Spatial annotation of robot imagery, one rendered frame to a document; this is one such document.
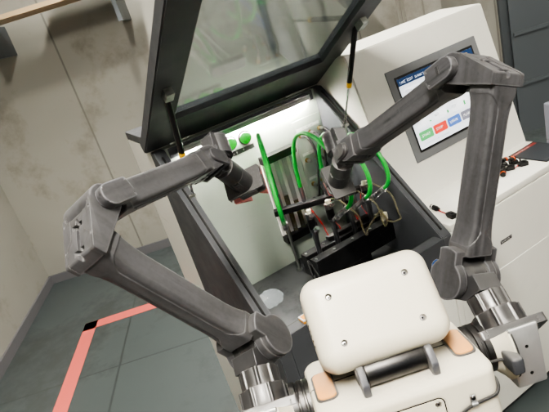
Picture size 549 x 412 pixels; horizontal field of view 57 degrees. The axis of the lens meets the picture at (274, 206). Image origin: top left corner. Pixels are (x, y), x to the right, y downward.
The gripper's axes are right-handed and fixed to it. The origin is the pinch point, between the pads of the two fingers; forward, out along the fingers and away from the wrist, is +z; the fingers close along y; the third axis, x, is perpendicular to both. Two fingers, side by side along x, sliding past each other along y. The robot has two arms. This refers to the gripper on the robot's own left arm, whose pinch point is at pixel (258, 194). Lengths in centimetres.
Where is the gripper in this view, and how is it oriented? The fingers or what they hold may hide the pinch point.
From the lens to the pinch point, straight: 135.7
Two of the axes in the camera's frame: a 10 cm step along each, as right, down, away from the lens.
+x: 2.7, 8.6, -4.3
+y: -8.7, 4.1, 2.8
